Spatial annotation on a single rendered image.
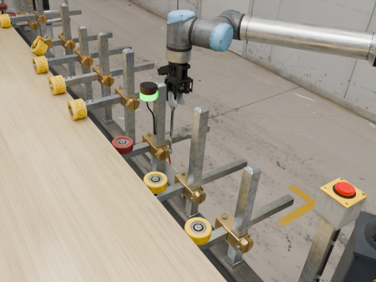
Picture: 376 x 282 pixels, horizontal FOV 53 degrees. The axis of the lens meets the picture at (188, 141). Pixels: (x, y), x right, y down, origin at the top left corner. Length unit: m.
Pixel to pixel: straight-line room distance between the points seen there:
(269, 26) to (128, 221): 0.77
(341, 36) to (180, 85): 0.55
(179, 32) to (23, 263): 0.82
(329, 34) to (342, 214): 0.64
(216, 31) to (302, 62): 3.02
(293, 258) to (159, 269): 1.40
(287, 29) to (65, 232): 0.92
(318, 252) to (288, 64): 3.49
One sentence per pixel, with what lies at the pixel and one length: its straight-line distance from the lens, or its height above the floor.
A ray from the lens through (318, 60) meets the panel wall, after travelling 4.10.
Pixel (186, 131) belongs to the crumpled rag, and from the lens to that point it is 1.60.
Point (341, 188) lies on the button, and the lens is 0.86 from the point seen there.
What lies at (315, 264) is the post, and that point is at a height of 1.00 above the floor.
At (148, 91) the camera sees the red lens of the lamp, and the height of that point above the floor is 1.13.
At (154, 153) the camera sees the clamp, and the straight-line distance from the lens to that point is 1.50.
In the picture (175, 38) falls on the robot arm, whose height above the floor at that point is 1.30.
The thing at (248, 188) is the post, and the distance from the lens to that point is 1.08.
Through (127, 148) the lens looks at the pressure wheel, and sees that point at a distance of 1.44.
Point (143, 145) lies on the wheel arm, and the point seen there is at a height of 0.86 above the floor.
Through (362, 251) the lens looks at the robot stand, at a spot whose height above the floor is 0.60.
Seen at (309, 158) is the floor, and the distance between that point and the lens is 3.14.
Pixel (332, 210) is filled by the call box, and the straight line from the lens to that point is 0.87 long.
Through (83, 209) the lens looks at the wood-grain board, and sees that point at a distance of 1.21.
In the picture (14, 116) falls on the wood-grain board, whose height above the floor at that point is 0.90.
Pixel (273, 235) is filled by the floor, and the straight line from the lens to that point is 2.43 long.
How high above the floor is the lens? 1.74
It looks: 34 degrees down
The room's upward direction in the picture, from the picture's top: 4 degrees clockwise
